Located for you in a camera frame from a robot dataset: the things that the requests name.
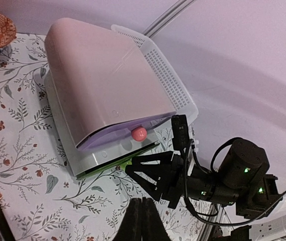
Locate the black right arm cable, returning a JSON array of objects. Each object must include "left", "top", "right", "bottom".
[{"left": 181, "top": 138, "right": 286, "bottom": 227}]

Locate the floral table mat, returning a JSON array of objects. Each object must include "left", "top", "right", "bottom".
[{"left": 0, "top": 34, "right": 146, "bottom": 240}]

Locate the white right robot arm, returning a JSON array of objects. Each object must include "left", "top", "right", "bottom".
[{"left": 125, "top": 115, "right": 286, "bottom": 240}]

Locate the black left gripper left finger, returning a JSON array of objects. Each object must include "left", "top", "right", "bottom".
[{"left": 113, "top": 198, "right": 142, "bottom": 241}]

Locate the pink purple drawer box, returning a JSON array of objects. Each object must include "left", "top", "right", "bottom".
[{"left": 44, "top": 18, "right": 176, "bottom": 151}]

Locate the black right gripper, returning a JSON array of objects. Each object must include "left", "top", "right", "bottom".
[{"left": 124, "top": 114, "right": 279, "bottom": 221}]

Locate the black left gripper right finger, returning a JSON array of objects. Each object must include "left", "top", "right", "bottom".
[{"left": 143, "top": 198, "right": 171, "bottom": 241}]

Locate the white plastic basket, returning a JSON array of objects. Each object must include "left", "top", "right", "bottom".
[{"left": 111, "top": 25, "right": 199, "bottom": 126}]

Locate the green drawer box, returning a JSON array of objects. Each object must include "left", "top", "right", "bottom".
[{"left": 44, "top": 75, "right": 159, "bottom": 179}]

